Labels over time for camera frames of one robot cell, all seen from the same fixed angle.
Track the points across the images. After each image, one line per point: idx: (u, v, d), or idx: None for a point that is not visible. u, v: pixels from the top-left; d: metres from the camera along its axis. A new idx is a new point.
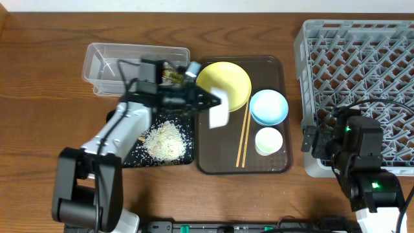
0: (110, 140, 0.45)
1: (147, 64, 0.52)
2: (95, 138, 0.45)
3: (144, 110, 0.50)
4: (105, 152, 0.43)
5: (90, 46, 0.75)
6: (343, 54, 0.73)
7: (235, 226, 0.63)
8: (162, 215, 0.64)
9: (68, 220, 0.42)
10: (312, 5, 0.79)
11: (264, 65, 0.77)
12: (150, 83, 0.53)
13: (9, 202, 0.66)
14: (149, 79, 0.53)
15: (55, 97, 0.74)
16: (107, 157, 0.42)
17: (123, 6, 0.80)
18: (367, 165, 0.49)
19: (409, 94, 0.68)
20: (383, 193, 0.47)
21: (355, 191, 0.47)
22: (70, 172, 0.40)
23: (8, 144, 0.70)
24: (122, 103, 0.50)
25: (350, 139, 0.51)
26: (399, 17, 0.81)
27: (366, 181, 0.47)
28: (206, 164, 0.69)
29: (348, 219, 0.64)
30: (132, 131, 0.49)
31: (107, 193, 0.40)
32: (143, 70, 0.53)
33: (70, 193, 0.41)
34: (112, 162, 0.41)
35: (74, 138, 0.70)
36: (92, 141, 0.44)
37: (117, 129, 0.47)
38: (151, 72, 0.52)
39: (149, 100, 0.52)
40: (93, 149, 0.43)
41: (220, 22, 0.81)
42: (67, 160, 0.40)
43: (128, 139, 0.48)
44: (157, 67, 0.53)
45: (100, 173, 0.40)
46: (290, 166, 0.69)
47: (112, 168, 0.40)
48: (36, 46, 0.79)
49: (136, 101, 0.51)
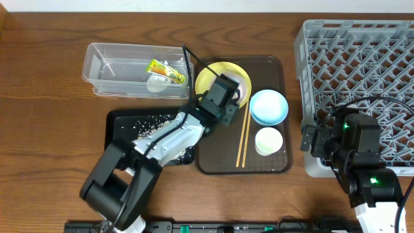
0: (159, 145, 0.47)
1: (219, 87, 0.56)
2: (147, 138, 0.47)
3: (197, 128, 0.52)
4: (151, 156, 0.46)
5: (90, 46, 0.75)
6: (343, 54, 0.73)
7: (235, 226, 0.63)
8: (163, 215, 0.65)
9: (91, 203, 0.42)
10: (312, 5, 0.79)
11: (264, 64, 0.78)
12: (215, 104, 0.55)
13: (11, 202, 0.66)
14: (215, 100, 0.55)
15: (55, 97, 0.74)
16: (149, 162, 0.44)
17: (123, 6, 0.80)
18: (367, 162, 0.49)
19: (409, 94, 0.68)
20: (382, 188, 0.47)
21: (354, 187, 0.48)
22: (115, 162, 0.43)
23: (8, 144, 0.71)
24: (182, 112, 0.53)
25: (348, 136, 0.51)
26: (400, 17, 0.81)
27: (363, 176, 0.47)
28: (206, 164, 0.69)
29: (348, 219, 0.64)
30: (180, 144, 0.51)
31: (137, 194, 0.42)
32: (214, 90, 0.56)
33: (105, 178, 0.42)
34: (153, 169, 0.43)
35: (74, 138, 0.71)
36: (142, 140, 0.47)
37: (169, 138, 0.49)
38: (220, 95, 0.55)
39: (205, 119, 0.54)
40: (141, 147, 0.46)
41: (220, 22, 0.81)
42: (118, 150, 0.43)
43: (174, 150, 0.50)
44: (227, 94, 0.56)
45: (139, 175, 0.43)
46: (290, 166, 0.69)
47: (152, 175, 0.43)
48: (36, 46, 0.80)
49: (194, 114, 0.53)
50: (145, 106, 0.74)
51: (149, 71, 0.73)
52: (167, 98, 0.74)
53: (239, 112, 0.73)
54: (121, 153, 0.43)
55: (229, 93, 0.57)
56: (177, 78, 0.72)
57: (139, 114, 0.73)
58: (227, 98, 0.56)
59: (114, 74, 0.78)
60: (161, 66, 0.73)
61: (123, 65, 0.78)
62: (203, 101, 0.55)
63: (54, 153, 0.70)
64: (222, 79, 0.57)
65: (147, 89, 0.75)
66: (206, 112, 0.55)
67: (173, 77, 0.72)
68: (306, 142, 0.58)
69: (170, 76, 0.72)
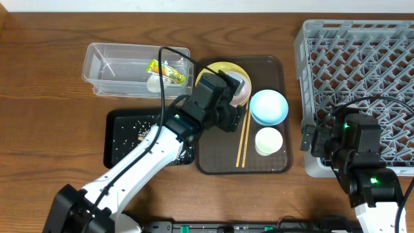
0: (118, 186, 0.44)
1: (205, 88, 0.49)
2: (104, 179, 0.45)
3: (173, 147, 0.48)
4: (104, 204, 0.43)
5: (90, 46, 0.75)
6: (343, 54, 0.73)
7: (235, 226, 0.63)
8: (163, 215, 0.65)
9: None
10: (312, 5, 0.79)
11: (264, 65, 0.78)
12: (199, 108, 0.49)
13: (10, 202, 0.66)
14: (200, 103, 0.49)
15: (55, 97, 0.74)
16: (101, 214, 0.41)
17: (123, 6, 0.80)
18: (367, 161, 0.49)
19: (409, 94, 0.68)
20: (382, 188, 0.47)
21: (354, 187, 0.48)
22: (63, 213, 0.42)
23: (8, 144, 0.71)
24: (153, 131, 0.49)
25: (349, 135, 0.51)
26: (399, 17, 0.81)
27: (363, 176, 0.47)
28: (206, 164, 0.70)
29: (348, 219, 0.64)
30: (149, 171, 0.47)
31: None
32: (198, 92, 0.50)
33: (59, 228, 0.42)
34: (104, 222, 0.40)
35: (74, 138, 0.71)
36: (96, 183, 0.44)
37: (131, 174, 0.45)
38: (205, 98, 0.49)
39: (185, 129, 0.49)
40: (93, 196, 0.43)
41: (220, 22, 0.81)
42: (66, 199, 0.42)
43: (141, 180, 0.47)
44: (214, 96, 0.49)
45: (87, 229, 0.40)
46: (290, 166, 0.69)
47: (101, 230, 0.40)
48: (36, 46, 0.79)
49: (172, 124, 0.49)
50: (145, 106, 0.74)
51: (149, 72, 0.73)
52: (167, 98, 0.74)
53: None
54: (68, 205, 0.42)
55: (218, 94, 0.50)
56: (177, 78, 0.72)
57: (139, 114, 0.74)
58: (214, 99, 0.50)
59: (114, 74, 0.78)
60: None
61: (123, 65, 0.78)
62: (185, 105, 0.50)
63: (54, 153, 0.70)
64: (211, 76, 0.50)
65: (147, 89, 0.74)
66: (188, 118, 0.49)
67: (173, 77, 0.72)
68: (306, 142, 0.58)
69: (170, 76, 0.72)
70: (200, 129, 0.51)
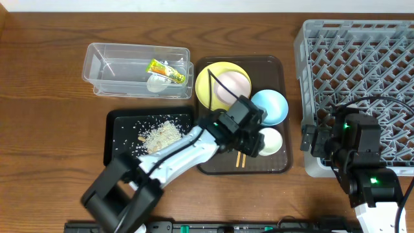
0: (166, 165, 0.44)
1: (243, 103, 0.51)
2: (155, 155, 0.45)
3: (211, 148, 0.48)
4: (154, 176, 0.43)
5: (90, 46, 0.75)
6: (343, 54, 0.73)
7: (235, 226, 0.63)
8: (163, 215, 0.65)
9: (92, 211, 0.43)
10: (312, 5, 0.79)
11: (264, 65, 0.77)
12: (234, 122, 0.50)
13: (11, 202, 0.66)
14: (235, 118, 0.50)
15: (55, 97, 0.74)
16: (152, 183, 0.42)
17: (123, 6, 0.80)
18: (367, 162, 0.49)
19: (409, 94, 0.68)
20: (382, 188, 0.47)
21: (353, 187, 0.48)
22: (117, 177, 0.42)
23: (8, 144, 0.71)
24: (196, 128, 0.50)
25: (349, 136, 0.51)
26: (399, 17, 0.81)
27: (363, 177, 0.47)
28: (206, 164, 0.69)
29: (348, 219, 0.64)
30: (191, 161, 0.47)
31: (136, 213, 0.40)
32: (236, 107, 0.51)
33: (107, 191, 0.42)
34: (155, 191, 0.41)
35: (74, 138, 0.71)
36: (149, 156, 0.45)
37: (179, 157, 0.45)
38: (241, 114, 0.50)
39: (221, 136, 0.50)
40: (146, 166, 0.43)
41: (220, 22, 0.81)
42: (124, 164, 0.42)
43: (182, 169, 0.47)
44: (250, 115, 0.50)
45: (139, 195, 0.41)
46: (290, 166, 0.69)
47: (152, 197, 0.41)
48: (36, 46, 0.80)
49: (209, 129, 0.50)
50: (145, 106, 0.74)
51: (149, 72, 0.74)
52: (167, 98, 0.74)
53: None
54: (125, 170, 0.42)
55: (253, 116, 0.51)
56: (177, 78, 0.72)
57: (138, 114, 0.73)
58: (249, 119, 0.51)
59: (114, 74, 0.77)
60: (161, 66, 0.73)
61: (123, 65, 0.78)
62: (222, 116, 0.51)
63: (54, 153, 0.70)
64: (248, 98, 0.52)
65: (147, 89, 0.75)
66: (223, 128, 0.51)
67: (173, 77, 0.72)
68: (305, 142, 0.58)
69: (170, 76, 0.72)
70: (233, 140, 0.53)
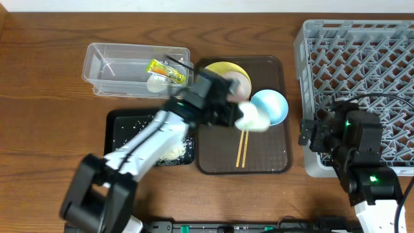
0: (134, 156, 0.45)
1: (203, 77, 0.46)
2: (122, 149, 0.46)
3: (180, 128, 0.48)
4: (125, 170, 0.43)
5: (90, 46, 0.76)
6: (343, 54, 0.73)
7: (235, 226, 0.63)
8: (162, 215, 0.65)
9: (73, 222, 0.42)
10: (312, 5, 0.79)
11: (264, 65, 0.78)
12: (198, 97, 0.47)
13: (11, 202, 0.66)
14: (199, 92, 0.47)
15: (55, 97, 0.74)
16: (125, 177, 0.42)
17: (123, 6, 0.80)
18: (367, 160, 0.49)
19: (409, 94, 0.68)
20: (381, 187, 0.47)
21: (353, 185, 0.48)
22: (87, 181, 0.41)
23: (8, 144, 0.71)
24: (161, 113, 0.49)
25: (350, 133, 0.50)
26: (399, 17, 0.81)
27: (363, 175, 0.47)
28: (206, 164, 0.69)
29: (348, 219, 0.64)
30: (162, 147, 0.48)
31: (114, 212, 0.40)
32: (198, 81, 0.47)
33: (81, 198, 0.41)
34: (128, 185, 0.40)
35: (74, 138, 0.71)
36: (117, 153, 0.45)
37: (147, 146, 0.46)
38: (204, 88, 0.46)
39: (188, 115, 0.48)
40: (115, 163, 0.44)
41: (220, 22, 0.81)
42: (90, 166, 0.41)
43: (154, 155, 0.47)
44: (212, 85, 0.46)
45: (112, 193, 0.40)
46: (289, 166, 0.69)
47: (126, 191, 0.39)
48: (36, 46, 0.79)
49: (176, 111, 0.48)
50: (145, 106, 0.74)
51: (149, 72, 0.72)
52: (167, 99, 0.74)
53: None
54: (93, 172, 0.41)
55: (217, 86, 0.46)
56: (178, 79, 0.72)
57: (139, 114, 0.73)
58: (213, 90, 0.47)
59: (114, 74, 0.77)
60: (162, 66, 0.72)
61: (123, 65, 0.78)
62: (187, 94, 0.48)
63: (54, 153, 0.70)
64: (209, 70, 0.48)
65: (147, 89, 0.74)
66: (189, 106, 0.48)
67: (173, 77, 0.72)
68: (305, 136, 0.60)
69: (170, 76, 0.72)
70: (204, 118, 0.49)
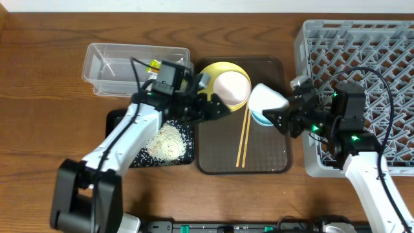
0: (113, 151, 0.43)
1: (168, 66, 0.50)
2: (98, 149, 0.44)
3: (154, 117, 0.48)
4: (105, 167, 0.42)
5: (90, 46, 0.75)
6: (343, 54, 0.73)
7: (235, 226, 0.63)
8: (162, 215, 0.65)
9: (66, 230, 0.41)
10: (311, 6, 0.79)
11: (264, 65, 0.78)
12: (168, 84, 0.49)
13: (10, 202, 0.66)
14: (166, 80, 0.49)
15: (55, 97, 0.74)
16: (108, 174, 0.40)
17: (123, 6, 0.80)
18: (352, 127, 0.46)
19: (409, 94, 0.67)
20: (365, 145, 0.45)
21: (337, 148, 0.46)
22: (70, 186, 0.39)
23: (7, 144, 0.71)
24: (133, 105, 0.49)
25: (336, 104, 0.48)
26: (399, 17, 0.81)
27: (345, 134, 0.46)
28: (206, 164, 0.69)
29: (348, 219, 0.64)
30: (140, 138, 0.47)
31: (105, 209, 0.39)
32: (162, 70, 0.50)
33: (69, 204, 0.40)
34: (112, 179, 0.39)
35: (74, 138, 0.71)
36: (94, 152, 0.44)
37: (125, 140, 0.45)
38: (170, 75, 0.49)
39: (160, 103, 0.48)
40: (94, 162, 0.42)
41: (220, 22, 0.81)
42: (68, 172, 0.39)
43: (134, 147, 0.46)
44: (178, 71, 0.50)
45: (99, 190, 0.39)
46: (290, 166, 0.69)
47: (112, 186, 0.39)
48: (36, 46, 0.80)
49: (147, 102, 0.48)
50: None
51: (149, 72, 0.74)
52: None
53: (239, 112, 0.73)
54: (73, 176, 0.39)
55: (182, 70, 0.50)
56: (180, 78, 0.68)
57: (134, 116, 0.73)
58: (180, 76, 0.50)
59: (114, 74, 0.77)
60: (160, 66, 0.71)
61: (123, 65, 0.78)
62: (154, 85, 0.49)
63: (54, 153, 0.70)
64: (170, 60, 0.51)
65: None
66: (158, 94, 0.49)
67: None
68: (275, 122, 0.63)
69: None
70: (174, 105, 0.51)
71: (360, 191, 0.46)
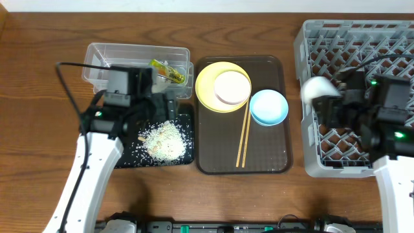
0: (72, 219, 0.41)
1: (118, 72, 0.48)
2: (54, 220, 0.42)
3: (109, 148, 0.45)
4: None
5: (90, 46, 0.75)
6: (343, 54, 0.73)
7: (235, 226, 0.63)
8: (162, 215, 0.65)
9: None
10: (311, 6, 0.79)
11: (264, 65, 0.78)
12: (122, 93, 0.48)
13: (10, 202, 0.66)
14: (119, 88, 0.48)
15: (55, 97, 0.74)
16: None
17: (123, 6, 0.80)
18: (394, 118, 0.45)
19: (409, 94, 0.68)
20: (407, 144, 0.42)
21: (376, 140, 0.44)
22: None
23: (7, 144, 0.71)
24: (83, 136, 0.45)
25: (376, 92, 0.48)
26: (398, 17, 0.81)
27: (388, 127, 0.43)
28: (206, 164, 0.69)
29: (348, 219, 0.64)
30: (100, 181, 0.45)
31: None
32: (112, 77, 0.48)
33: None
34: None
35: (75, 139, 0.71)
36: (50, 227, 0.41)
37: (81, 195, 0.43)
38: (122, 81, 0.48)
39: (115, 120, 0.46)
40: None
41: (220, 22, 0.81)
42: None
43: (96, 195, 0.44)
44: (131, 76, 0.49)
45: None
46: (289, 166, 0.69)
47: None
48: (36, 46, 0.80)
49: (98, 125, 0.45)
50: None
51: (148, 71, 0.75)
52: None
53: (239, 112, 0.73)
54: None
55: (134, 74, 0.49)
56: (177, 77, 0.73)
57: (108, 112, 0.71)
58: (133, 81, 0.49)
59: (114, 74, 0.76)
60: (162, 66, 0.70)
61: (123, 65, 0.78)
62: (107, 98, 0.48)
63: (54, 153, 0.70)
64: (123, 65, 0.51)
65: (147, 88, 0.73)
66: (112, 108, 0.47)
67: (173, 76, 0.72)
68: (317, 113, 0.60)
69: (170, 76, 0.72)
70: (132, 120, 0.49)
71: (383, 198, 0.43)
